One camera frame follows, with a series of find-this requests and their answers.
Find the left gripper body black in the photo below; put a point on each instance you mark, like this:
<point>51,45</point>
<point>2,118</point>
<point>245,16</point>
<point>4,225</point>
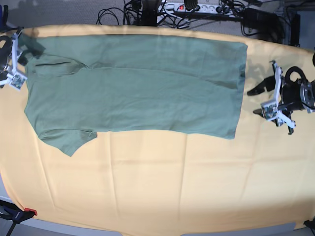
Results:
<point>291,99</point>

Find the green T-shirt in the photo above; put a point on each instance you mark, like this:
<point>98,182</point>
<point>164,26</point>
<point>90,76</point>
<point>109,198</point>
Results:
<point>81,85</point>

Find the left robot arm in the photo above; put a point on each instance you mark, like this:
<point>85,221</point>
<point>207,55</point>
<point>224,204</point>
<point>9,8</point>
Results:
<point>296,76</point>

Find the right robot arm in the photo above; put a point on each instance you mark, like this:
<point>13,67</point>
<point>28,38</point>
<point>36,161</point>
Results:
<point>10,51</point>

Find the blue chair at left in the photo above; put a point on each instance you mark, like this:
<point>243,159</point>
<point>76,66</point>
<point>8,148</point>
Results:
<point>5,26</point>

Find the black power adapter brick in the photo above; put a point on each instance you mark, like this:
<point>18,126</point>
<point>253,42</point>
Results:
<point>254,18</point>

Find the black box on floor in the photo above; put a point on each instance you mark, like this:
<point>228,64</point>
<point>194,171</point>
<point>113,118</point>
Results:
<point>295,31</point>

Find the yellow table cloth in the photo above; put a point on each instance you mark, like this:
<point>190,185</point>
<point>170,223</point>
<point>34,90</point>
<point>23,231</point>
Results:
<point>162,183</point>

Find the white power strip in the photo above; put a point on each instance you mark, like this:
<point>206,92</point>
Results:
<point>202,9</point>

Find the black clamp at right corner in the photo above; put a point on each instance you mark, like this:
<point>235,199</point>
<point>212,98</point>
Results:
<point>310,224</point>

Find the blue clamp with red pad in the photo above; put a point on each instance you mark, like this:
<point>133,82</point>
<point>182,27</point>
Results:
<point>10,212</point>

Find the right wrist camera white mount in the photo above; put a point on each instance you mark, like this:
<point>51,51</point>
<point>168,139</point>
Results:
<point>13,77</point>

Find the black central stand post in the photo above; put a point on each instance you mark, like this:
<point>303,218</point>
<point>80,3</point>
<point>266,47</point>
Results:
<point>149,13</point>

